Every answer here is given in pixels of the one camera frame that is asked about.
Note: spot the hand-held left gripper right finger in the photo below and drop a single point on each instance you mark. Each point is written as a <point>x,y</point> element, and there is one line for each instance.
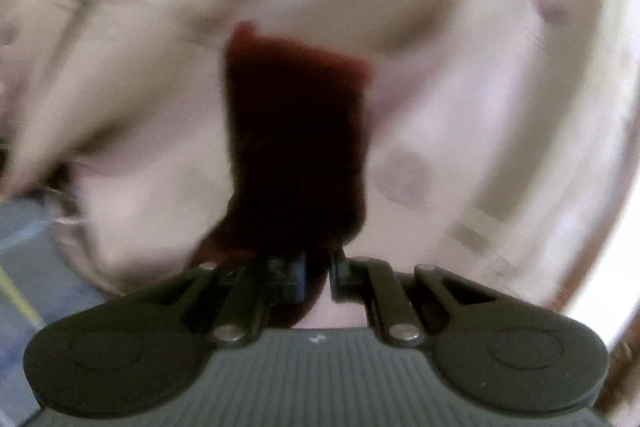
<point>334,279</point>

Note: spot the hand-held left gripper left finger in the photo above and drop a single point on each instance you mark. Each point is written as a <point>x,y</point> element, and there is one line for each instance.
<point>299,278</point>

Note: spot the dark red fuzzy garment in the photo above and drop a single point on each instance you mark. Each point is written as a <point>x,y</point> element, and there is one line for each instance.
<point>295,142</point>

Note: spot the beige printed sheet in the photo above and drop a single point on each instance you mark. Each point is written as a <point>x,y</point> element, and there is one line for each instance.
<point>480,72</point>

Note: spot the grey plaid blanket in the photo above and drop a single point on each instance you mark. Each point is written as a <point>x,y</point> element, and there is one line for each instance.
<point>30,287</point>

